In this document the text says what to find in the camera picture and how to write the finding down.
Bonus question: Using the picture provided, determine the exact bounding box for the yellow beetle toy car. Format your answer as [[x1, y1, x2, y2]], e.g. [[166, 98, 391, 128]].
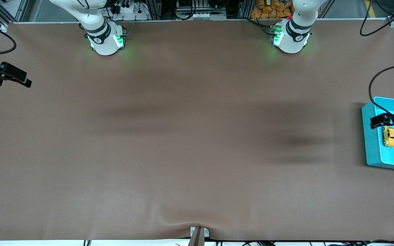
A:
[[381, 125, 394, 148]]

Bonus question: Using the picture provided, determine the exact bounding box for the grey arm base connector plate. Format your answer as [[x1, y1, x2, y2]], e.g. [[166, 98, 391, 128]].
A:
[[270, 25, 284, 47]]

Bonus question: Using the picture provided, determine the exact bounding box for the teal plastic storage box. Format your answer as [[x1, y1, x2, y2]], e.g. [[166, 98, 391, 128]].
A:
[[362, 97, 394, 172]]

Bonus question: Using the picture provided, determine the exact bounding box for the white power strip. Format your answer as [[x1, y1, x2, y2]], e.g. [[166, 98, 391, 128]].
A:
[[110, 0, 149, 21]]

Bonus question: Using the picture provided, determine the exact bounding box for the brown table mat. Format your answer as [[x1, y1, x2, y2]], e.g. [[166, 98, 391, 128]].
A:
[[0, 19, 394, 242]]

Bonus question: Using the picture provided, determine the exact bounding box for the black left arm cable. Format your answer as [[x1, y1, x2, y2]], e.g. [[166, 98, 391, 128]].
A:
[[360, 0, 394, 120]]

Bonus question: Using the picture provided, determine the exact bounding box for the silver clamp bracket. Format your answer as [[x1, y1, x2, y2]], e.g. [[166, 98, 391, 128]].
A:
[[190, 227, 210, 238]]

